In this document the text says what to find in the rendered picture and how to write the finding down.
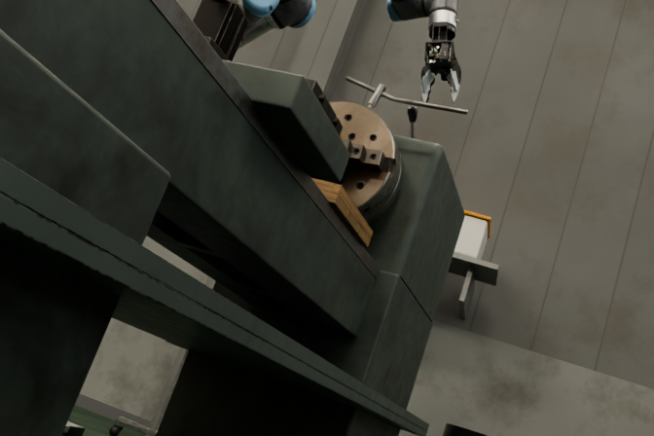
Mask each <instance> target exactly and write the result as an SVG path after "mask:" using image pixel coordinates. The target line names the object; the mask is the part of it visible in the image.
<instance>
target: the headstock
mask: <svg viewBox="0 0 654 436"><path fill-rule="evenodd" d="M391 134H392V133H391ZM392 137H393V139H394V141H395V143H396V145H397V148H398V150H399V152H400V155H401V158H402V163H403V178H402V183H401V187H400V190H399V192H398V194H397V197H396V198H395V200H394V202H393V203H392V205H391V206H390V207H389V208H388V209H387V211H386V212H385V213H384V214H383V215H381V216H380V217H379V218H377V219H376V220H375V221H373V222H371V223H369V224H368V225H369V226H370V228H371V229H372V231H373V234H372V237H371V240H370V243H369V246H368V247H366V246H363V247H364V248H365V249H366V251H367V252H368V253H369V255H370V256H371V257H372V258H373V260H374V261H375V262H376V264H377V265H378V266H379V268H380V269H381V270H383V271H387V272H390V273H396V274H398V275H399V276H400V277H401V279H402V280H403V282H404V283H405V285H406V286H407V287H408V289H409V290H410V292H411V293H412V295H413V296H414V298H415V299H416V300H417V302H418V304H419V305H420V307H421V308H422V309H423V311H424V312H425V314H426V315H427V317H428V318H429V319H430V321H431V322H432V321H433V318H434V315H435V311H436V308H437V306H438V303H439V299H440V296H441V293H442V290H443V286H444V283H445V280H446V277H447V273H448V270H449V267H450V264H451V260H452V257H453V255H454V250H455V246H456V243H457V240H458V237H459V233H460V230H461V227H462V224H463V220H464V217H465V213H464V210H463V207H462V204H461V200H460V197H459V194H458V191H457V188H456V185H455V182H454V178H453V175H452V172H451V169H450V165H449V162H448V159H447V156H446V153H445V150H444V148H443V147H442V146H441V145H440V144H437V143H433V142H429V141H424V140H419V139H414V138H411V137H406V136H401V135H397V134H392ZM410 175H411V176H410ZM411 177H412V178H411ZM415 177H417V178H415ZM405 190H406V191H405ZM408 190H409V191H408ZM416 191H417V192H416ZM407 193H409V194H407ZM403 195H404V196H403ZM400 196H401V197H400ZM415 198H416V199H415ZM412 200H413V201H412ZM402 202H403V203H402ZM409 205H410V206H409ZM395 206H396V207H395ZM411 209H412V210H411ZM407 211H408V212H407ZM409 211H410V212H409ZM411 213H412V214H411ZM394 214H395V215H394ZM408 214H409V215H408ZM402 215H403V216H402ZM393 216H394V218H393ZM395 218H396V219H395ZM402 218H403V219H402ZM408 220H410V221H408ZM399 221H400V222H399ZM402 221H403V222H402ZM391 222H392V223H391ZM396 222H397V223H396ZM403 224H404V225H403ZM402 225H403V226H402ZM406 226H407V227H406ZM390 227H391V228H390ZM395 227H396V230H395V229H394V228H395ZM399 227H400V228H399ZM393 229H394V230H393ZM402 230H403V231H402ZM393 231H394V232H393ZM398 231H399V232H398ZM400 237H401V238H400ZM396 238H397V239H396ZM401 239H402V240H401ZM394 240H395V241H394ZM383 242H384V243H383ZM390 243H391V245H388V244H390ZM392 244H393V245H392ZM397 247H398V248H397Z"/></svg>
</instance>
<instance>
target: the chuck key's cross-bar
mask: <svg viewBox="0 0 654 436"><path fill-rule="evenodd" d="M345 79H346V80H347V81H349V82H351V83H353V84H355V85H357V86H359V87H361V88H363V89H365V90H368V91H371V92H375V90H376V89H375V88H372V87H370V86H368V85H366V84H364V83H361V82H359V81H357V80H355V79H353V78H350V77H348V76H347V77H346V78H345ZM381 96H382V97H384V98H386V99H389V100H391V101H394V102H399V103H405V104H410V105H416V106H420V107H426V108H432V109H437V110H443V111H449V112H454V113H459V114H465V115H467V113H468V110H464V109H458V108H453V107H448V106H442V105H437V104H431V103H425V102H420V101H414V100H409V99H403V98H398V97H394V96H391V95H389V94H387V93H385V92H382V93H381Z"/></svg>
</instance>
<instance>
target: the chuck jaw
mask: <svg viewBox="0 0 654 436"><path fill-rule="evenodd" d="M343 143H344V145H345V146H346V148H347V149H348V151H349V153H350V157H349V159H348V162H347V165H346V166H353V167H360V168H366V169H372V170H378V171H384V172H389V173H391V170H392V167H393V161H394V160H393V159H392V158H386V157H385V155H384V153H383V151H381V150H374V149H367V148H365V146H364V145H361V144H355V143H351V141H350V140H349V139H343Z"/></svg>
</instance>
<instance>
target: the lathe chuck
mask: <svg viewBox="0 0 654 436"><path fill-rule="evenodd" d="M329 103H330V105H331V107H332V108H333V110H334V112H335V114H336V117H337V118H338V119H339V121H340V122H341V124H342V126H343V129H342V132H341V135H342V137H343V139H349V140H350V141H351V143H355V144H361V145H364V146H365V148H367V149H374V150H381V151H383V153H384V155H385V157H386V158H392V159H393V160H394V161H393V167H392V170H391V173H389V172H384V171H378V170H372V169H366V168H360V167H353V166H347V167H346V168H345V172H344V175H343V178H342V180H341V182H336V181H332V180H327V179H323V178H321V179H320V180H323V181H327V182H331V183H335V184H339V185H342V186H343V188H344V189H345V191H346V193H347V194H348V195H349V197H350V198H351V200H352V201H353V203H354V204H355V206H356V207H357V209H358V210H359V212H360V213H361V212H362V211H363V210H364V209H365V208H367V207H368V206H373V208H372V210H371V211H369V212H368V213H365V214H362V213H361V215H362V216H363V217H364V219H365V220H366V219H368V218H369V217H371V216H373V215H374V214H375V213H377V212H378V211H379V210H380V209H381V208H382V207H383V206H384V205H385V204H386V203H387V202H388V200H389V199H390V198H391V196H392V194H393V193H394V191H395V189H396V186H397V184H398V180H399V176H400V170H401V161H400V155H399V151H398V148H397V145H396V143H395V141H394V139H393V137H392V134H391V132H390V130H389V128H388V126H387V124H386V123H385V122H384V120H383V119H382V118H381V117H380V116H379V115H378V114H377V113H376V112H374V111H373V110H371V109H370V108H368V107H366V106H364V105H361V104H358V103H354V102H349V101H334V102H329Z"/></svg>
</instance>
